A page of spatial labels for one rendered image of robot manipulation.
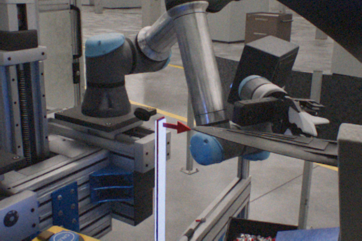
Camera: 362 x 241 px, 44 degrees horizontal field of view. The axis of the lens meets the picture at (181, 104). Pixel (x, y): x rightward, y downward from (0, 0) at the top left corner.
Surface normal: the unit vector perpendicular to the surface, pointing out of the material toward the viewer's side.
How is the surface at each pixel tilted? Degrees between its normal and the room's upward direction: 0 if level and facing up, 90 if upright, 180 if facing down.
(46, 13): 90
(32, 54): 90
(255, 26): 90
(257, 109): 93
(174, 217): 0
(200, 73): 75
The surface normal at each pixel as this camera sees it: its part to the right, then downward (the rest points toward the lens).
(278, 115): -0.98, -0.07
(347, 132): -0.28, -0.59
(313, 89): -0.71, 0.18
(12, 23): 0.83, 0.16
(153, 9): 0.70, 0.21
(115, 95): 0.51, -0.07
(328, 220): 0.02, -0.96
